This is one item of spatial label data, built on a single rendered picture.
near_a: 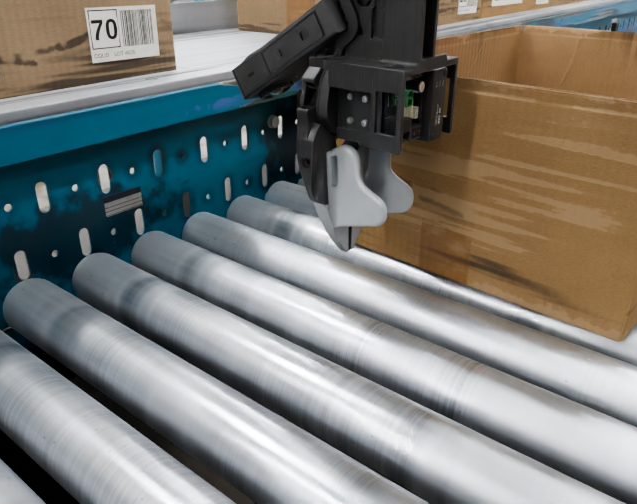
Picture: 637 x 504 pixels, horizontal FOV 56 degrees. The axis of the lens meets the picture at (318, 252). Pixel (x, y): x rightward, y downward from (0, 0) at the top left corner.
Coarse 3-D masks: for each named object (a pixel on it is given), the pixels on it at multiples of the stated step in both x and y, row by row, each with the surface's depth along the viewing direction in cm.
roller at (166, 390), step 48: (48, 288) 51; (48, 336) 47; (96, 336) 44; (96, 384) 44; (144, 384) 40; (192, 384) 39; (192, 432) 37; (240, 432) 36; (288, 432) 35; (240, 480) 35; (288, 480) 33; (336, 480) 32; (384, 480) 33
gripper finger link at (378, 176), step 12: (348, 144) 45; (360, 156) 45; (372, 156) 45; (384, 156) 45; (372, 168) 46; (384, 168) 45; (372, 180) 46; (384, 180) 45; (396, 180) 45; (384, 192) 46; (396, 192) 45; (408, 192) 45; (396, 204) 46; (408, 204) 45; (360, 228) 48
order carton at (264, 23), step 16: (240, 0) 106; (256, 0) 103; (272, 0) 101; (288, 0) 99; (304, 0) 97; (320, 0) 95; (448, 0) 107; (480, 0) 118; (240, 16) 107; (256, 16) 105; (272, 16) 102; (288, 16) 100; (448, 16) 109; (464, 16) 114; (272, 32) 104
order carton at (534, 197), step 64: (512, 64) 80; (576, 64) 76; (512, 128) 43; (576, 128) 40; (448, 192) 49; (512, 192) 45; (576, 192) 42; (448, 256) 51; (512, 256) 47; (576, 256) 43; (576, 320) 45
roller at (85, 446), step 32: (0, 352) 42; (0, 384) 40; (32, 384) 39; (64, 384) 40; (0, 416) 39; (32, 416) 37; (64, 416) 37; (96, 416) 37; (32, 448) 37; (64, 448) 35; (96, 448) 34; (128, 448) 34; (160, 448) 35; (64, 480) 35; (96, 480) 33; (128, 480) 32; (160, 480) 32; (192, 480) 32
